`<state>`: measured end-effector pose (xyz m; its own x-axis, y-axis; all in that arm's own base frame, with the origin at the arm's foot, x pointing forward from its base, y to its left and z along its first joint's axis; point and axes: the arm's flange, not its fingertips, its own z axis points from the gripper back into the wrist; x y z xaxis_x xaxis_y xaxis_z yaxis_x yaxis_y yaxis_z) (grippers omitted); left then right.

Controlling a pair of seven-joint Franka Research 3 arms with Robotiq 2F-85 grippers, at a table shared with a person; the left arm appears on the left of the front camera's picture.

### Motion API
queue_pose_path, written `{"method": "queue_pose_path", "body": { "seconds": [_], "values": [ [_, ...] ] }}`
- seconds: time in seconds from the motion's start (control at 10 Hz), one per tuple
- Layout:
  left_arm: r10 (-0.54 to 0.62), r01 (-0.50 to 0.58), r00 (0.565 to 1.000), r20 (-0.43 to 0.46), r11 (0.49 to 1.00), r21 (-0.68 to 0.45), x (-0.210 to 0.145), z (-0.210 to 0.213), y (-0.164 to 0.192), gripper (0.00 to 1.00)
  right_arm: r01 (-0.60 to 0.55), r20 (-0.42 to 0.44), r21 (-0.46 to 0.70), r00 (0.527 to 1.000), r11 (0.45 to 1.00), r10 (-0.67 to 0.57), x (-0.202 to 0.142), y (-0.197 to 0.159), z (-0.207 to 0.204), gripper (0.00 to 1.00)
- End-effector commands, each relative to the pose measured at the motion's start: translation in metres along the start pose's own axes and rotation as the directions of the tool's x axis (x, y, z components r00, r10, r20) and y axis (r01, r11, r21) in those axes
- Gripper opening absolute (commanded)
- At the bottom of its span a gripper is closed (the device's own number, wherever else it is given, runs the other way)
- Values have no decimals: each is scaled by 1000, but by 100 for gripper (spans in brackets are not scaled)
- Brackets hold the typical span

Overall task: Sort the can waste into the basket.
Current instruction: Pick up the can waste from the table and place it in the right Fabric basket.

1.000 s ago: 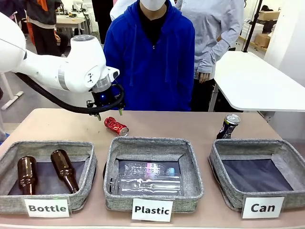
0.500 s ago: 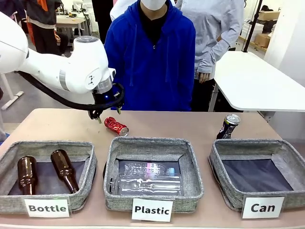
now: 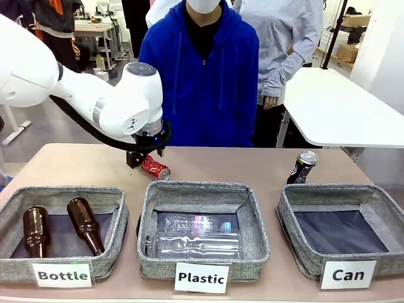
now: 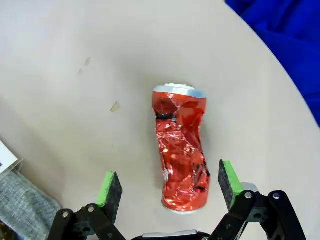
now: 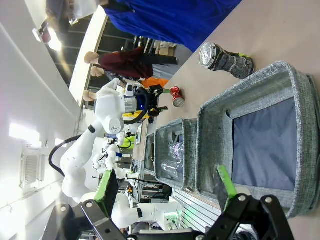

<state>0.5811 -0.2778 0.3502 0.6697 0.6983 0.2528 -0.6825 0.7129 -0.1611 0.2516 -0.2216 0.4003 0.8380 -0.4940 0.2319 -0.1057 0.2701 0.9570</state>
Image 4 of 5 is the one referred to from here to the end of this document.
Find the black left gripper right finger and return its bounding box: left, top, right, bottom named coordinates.
left=209, top=158, right=307, bottom=240

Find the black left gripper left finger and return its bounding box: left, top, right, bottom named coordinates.
left=46, top=171, right=127, bottom=240

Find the grey fabric basket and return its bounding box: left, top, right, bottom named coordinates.
left=0, top=169, right=63, bottom=240

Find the crushed red can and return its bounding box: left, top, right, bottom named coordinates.
left=151, top=82, right=212, bottom=215

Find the white plastic label card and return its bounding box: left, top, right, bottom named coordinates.
left=0, top=139, right=25, bottom=176

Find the blue cloth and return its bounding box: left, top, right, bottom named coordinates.
left=223, top=0, right=320, bottom=114

